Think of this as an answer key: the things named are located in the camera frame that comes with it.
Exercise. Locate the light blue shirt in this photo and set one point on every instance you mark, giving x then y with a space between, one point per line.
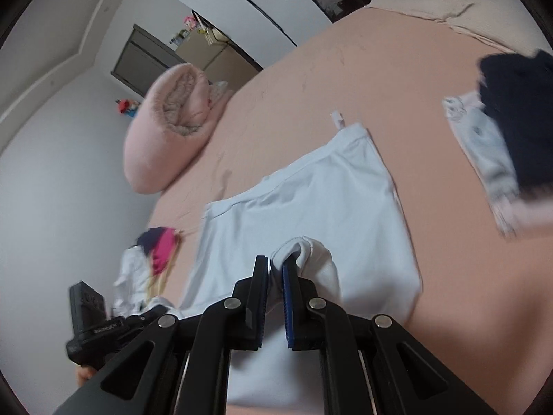
328 207

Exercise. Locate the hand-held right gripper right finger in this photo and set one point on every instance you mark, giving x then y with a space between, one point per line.
288 307

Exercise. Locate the magenta garment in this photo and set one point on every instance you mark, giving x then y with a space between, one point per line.
162 253

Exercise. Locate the white printed folded garment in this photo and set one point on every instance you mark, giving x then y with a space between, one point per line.
479 138

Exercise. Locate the red and blue toy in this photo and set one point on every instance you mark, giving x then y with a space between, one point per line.
127 107

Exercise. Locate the person's left hand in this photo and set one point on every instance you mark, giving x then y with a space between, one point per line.
84 375

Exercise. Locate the pink doll toy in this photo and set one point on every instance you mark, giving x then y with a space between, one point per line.
190 22

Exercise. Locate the dark grey door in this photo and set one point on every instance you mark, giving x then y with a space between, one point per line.
138 60

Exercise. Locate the pink fleece blanket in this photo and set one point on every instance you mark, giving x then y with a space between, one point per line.
147 147

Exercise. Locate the navy folded garment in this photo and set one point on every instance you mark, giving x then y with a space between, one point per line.
518 129

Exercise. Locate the bed with pink sheet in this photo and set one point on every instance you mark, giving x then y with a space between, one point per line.
302 86

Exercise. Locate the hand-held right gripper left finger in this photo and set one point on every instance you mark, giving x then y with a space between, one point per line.
261 298

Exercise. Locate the beige embroidered bed cover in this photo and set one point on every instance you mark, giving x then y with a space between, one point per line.
453 0

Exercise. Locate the beige cabinet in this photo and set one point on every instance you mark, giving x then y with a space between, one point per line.
203 54

